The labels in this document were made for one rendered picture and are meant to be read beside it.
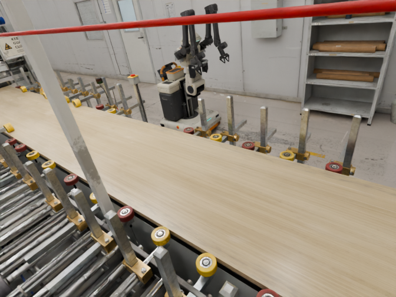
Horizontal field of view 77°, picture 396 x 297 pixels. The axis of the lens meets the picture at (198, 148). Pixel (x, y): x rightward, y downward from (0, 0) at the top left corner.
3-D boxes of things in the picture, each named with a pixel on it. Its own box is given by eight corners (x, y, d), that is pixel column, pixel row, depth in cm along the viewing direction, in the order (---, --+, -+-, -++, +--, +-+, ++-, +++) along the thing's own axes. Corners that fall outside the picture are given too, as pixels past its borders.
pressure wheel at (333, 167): (340, 180, 136) (344, 163, 130) (337, 189, 131) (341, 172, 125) (324, 176, 140) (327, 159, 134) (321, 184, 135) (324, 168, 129)
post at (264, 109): (262, 165, 182) (262, 104, 156) (267, 167, 180) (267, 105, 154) (260, 168, 179) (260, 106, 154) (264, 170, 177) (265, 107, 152)
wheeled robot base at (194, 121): (161, 134, 374) (157, 119, 361) (187, 117, 414) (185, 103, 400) (195, 145, 335) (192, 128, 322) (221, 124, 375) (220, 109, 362)
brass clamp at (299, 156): (288, 152, 163) (289, 145, 161) (310, 157, 156) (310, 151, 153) (284, 157, 160) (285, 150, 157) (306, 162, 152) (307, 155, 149)
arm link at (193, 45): (190, 9, 256) (184, 11, 249) (195, 9, 253) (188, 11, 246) (195, 53, 279) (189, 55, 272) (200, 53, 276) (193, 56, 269)
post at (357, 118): (339, 184, 151) (355, 112, 126) (345, 186, 149) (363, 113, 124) (337, 188, 149) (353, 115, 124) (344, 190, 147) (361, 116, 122)
